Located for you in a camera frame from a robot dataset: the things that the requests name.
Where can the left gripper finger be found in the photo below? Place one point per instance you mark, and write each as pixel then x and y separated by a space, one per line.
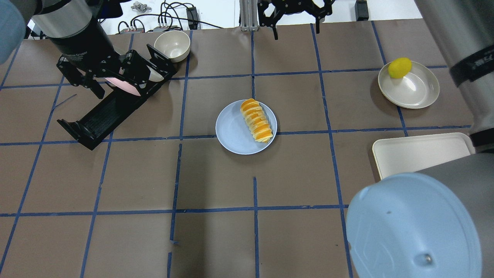
pixel 95 87
pixel 139 84

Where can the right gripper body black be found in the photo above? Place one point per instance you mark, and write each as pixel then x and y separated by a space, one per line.
pixel 293 6

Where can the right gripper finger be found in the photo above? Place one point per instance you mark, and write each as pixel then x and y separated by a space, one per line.
pixel 273 27
pixel 317 24

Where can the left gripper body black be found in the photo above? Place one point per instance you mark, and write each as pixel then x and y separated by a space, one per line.
pixel 82 47

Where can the yellow orange bread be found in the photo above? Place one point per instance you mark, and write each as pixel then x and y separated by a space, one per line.
pixel 256 120

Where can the blue plate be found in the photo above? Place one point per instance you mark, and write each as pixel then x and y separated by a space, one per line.
pixel 233 133

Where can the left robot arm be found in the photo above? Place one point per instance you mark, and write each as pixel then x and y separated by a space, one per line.
pixel 69 24

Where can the pink plate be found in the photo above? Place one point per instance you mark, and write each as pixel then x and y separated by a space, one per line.
pixel 124 85

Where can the cream round plate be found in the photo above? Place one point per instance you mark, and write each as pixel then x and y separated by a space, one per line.
pixel 418 89

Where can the cream bowl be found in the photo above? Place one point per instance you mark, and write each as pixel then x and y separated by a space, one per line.
pixel 175 45

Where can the black power adapter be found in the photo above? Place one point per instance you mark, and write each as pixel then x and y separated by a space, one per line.
pixel 361 10

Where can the black dish rack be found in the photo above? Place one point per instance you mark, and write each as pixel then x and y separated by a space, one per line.
pixel 115 107

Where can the yellow lemon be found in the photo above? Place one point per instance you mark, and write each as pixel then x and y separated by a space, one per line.
pixel 399 68

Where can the cream rectangular tray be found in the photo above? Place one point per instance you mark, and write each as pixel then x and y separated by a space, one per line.
pixel 411 154

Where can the aluminium frame post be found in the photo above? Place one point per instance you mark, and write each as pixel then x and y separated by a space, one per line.
pixel 248 18

